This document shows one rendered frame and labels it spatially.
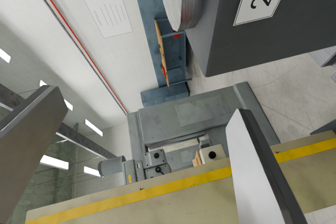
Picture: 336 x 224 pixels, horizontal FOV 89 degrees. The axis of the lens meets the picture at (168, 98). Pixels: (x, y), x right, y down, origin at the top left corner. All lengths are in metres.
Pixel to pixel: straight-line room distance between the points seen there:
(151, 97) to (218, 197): 5.99
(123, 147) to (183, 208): 8.25
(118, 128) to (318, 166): 9.10
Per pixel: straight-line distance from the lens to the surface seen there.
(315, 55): 0.32
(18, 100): 3.87
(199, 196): 1.33
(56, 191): 8.89
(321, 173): 1.60
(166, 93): 7.02
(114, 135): 9.83
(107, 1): 4.85
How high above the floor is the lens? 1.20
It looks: 2 degrees down
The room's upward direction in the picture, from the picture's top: 104 degrees counter-clockwise
